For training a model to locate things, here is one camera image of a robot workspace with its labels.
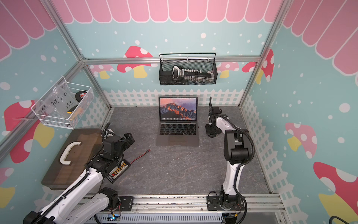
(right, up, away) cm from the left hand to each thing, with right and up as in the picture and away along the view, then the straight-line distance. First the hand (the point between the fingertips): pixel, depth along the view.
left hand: (127, 139), depth 82 cm
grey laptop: (+29, +11, +27) cm, 41 cm away
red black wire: (+2, -14, +8) cm, 16 cm away
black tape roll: (-26, +26, -2) cm, 37 cm away
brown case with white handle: (-25, -4, -4) cm, 26 cm away
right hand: (+54, +4, +19) cm, 57 cm away
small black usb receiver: (+45, +6, +25) cm, 51 cm away
